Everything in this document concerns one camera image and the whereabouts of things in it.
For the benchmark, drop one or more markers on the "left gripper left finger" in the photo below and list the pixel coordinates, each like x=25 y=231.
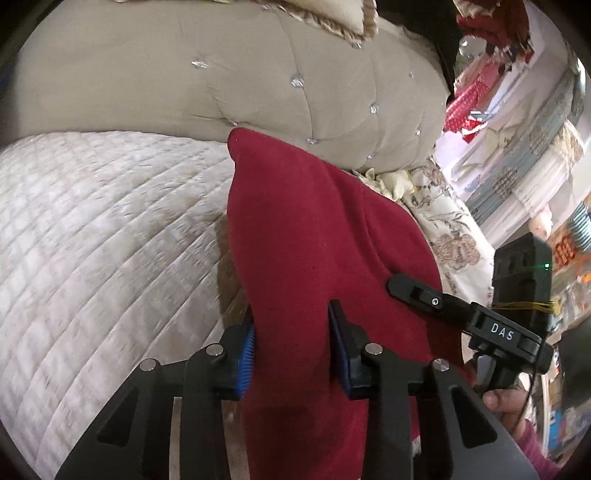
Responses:
x=130 y=437

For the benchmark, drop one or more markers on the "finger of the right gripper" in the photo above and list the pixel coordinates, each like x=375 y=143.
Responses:
x=436 y=304

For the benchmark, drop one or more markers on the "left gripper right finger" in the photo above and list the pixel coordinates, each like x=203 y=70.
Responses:
x=424 y=420

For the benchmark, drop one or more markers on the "dark red sweater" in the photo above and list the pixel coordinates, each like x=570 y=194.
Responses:
x=303 y=233

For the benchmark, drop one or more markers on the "pink red hanging clothes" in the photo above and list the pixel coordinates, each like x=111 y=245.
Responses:
x=505 y=27

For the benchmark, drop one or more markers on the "right hand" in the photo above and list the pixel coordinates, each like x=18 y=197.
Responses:
x=510 y=405

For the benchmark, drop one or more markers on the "cream floral bedsheet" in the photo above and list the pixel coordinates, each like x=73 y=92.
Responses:
x=464 y=256

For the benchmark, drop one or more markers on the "striped folded linens stack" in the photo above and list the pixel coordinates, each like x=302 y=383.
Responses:
x=536 y=105

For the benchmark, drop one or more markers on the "white quilted bedspread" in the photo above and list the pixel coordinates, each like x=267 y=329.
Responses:
x=113 y=250

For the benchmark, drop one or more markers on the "beige gold-fringed pillow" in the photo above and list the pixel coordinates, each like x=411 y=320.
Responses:
x=352 y=20

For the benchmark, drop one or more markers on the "beige tufted headboard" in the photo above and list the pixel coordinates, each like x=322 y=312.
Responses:
x=199 y=69

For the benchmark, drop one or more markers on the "black camera box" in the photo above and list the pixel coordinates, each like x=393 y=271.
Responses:
x=522 y=282

